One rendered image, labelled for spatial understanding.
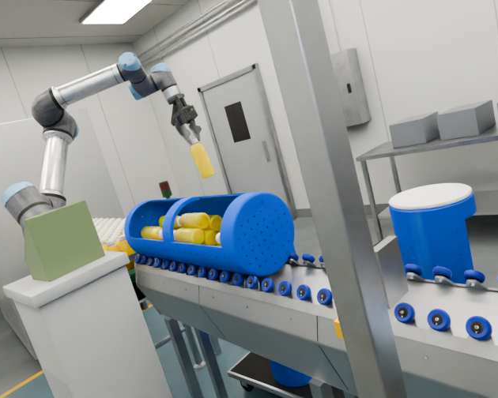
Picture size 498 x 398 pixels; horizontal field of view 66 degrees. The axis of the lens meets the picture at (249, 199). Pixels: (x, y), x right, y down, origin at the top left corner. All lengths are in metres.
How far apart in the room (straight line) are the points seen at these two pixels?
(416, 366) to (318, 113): 0.63
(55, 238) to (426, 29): 3.81
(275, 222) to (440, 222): 0.55
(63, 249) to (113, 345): 0.36
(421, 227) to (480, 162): 2.99
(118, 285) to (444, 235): 1.12
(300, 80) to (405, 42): 3.90
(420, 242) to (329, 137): 0.95
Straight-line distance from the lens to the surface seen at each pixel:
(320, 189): 0.58
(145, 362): 1.53
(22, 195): 1.53
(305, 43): 0.57
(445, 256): 1.48
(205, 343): 2.24
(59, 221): 1.40
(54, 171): 1.71
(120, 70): 1.68
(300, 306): 1.14
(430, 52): 4.37
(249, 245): 1.25
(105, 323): 1.42
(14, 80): 6.53
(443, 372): 0.96
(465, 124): 3.56
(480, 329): 0.89
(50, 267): 1.39
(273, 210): 1.31
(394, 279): 1.05
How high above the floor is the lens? 1.45
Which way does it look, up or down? 10 degrees down
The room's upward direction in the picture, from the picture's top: 16 degrees counter-clockwise
